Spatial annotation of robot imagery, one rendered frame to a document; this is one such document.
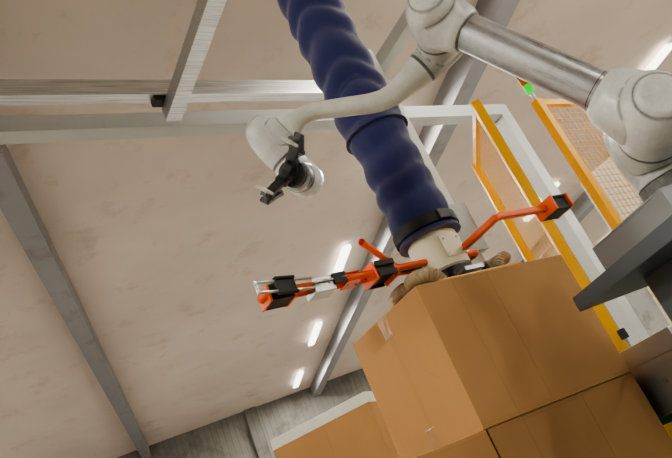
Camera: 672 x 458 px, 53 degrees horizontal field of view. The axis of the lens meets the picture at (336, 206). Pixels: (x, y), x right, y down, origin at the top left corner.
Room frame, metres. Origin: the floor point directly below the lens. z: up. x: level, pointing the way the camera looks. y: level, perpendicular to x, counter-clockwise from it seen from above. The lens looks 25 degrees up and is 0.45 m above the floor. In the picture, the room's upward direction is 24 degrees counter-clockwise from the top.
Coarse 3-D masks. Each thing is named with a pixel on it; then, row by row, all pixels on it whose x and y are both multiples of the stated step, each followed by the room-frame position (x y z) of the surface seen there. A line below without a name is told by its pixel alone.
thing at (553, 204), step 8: (544, 200) 2.02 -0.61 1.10; (552, 200) 2.00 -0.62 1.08; (560, 200) 2.04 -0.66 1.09; (568, 200) 2.05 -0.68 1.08; (552, 208) 2.01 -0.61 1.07; (560, 208) 2.02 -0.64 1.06; (568, 208) 2.05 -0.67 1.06; (544, 216) 2.05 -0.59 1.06; (552, 216) 2.06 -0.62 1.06; (560, 216) 2.10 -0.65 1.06
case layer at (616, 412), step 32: (608, 384) 2.04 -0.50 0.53; (544, 416) 1.87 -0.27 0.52; (576, 416) 1.93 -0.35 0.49; (608, 416) 2.00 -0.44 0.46; (640, 416) 2.07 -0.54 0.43; (448, 448) 1.68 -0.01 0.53; (480, 448) 1.73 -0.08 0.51; (512, 448) 1.78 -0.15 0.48; (544, 448) 1.84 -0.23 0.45; (576, 448) 1.90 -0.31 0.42; (608, 448) 1.96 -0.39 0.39; (640, 448) 2.03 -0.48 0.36
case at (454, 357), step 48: (432, 288) 1.77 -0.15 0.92; (480, 288) 1.87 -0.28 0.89; (528, 288) 1.97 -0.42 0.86; (576, 288) 2.09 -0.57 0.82; (384, 336) 1.92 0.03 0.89; (432, 336) 1.77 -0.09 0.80; (480, 336) 1.82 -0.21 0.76; (528, 336) 1.92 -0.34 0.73; (576, 336) 2.02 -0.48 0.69; (384, 384) 2.00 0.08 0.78; (432, 384) 1.83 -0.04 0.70; (480, 384) 1.78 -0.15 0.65; (528, 384) 1.87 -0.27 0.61; (576, 384) 1.96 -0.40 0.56; (432, 432) 1.91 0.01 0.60
